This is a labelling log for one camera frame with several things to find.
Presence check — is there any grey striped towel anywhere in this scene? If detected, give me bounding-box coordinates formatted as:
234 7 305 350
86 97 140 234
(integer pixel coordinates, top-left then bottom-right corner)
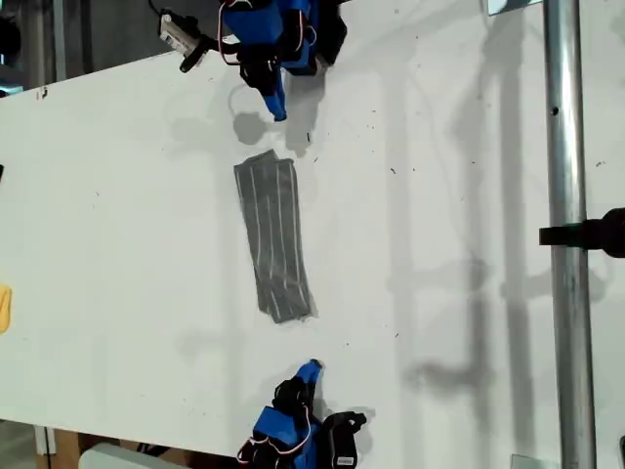
232 149 317 325

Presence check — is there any white box under table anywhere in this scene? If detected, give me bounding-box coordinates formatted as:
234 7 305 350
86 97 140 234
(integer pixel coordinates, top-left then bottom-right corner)
77 442 196 469

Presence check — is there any grey background bar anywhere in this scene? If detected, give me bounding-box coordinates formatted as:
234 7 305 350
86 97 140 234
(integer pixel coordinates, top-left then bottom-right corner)
51 0 67 82

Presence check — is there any wooden table leg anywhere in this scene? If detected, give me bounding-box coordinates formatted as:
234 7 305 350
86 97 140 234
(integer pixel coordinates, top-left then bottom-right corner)
36 428 82 469

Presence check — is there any yellow object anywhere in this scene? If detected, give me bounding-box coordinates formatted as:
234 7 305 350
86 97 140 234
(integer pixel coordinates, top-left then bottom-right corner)
0 285 13 336

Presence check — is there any camera black stalk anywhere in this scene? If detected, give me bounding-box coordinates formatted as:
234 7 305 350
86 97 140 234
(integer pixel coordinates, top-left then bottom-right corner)
179 36 240 74

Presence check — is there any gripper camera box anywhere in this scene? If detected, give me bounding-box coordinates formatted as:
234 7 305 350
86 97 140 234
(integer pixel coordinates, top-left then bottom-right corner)
158 8 201 53
321 411 367 468

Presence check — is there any white leg bracket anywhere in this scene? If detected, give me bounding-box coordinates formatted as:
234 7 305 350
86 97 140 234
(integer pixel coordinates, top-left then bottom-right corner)
33 425 58 456

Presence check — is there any steel post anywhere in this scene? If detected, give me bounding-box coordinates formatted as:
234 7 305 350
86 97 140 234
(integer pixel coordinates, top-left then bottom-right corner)
542 0 598 469

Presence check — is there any black post clamp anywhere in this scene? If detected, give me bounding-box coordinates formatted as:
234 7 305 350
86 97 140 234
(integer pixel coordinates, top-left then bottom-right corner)
538 207 625 259

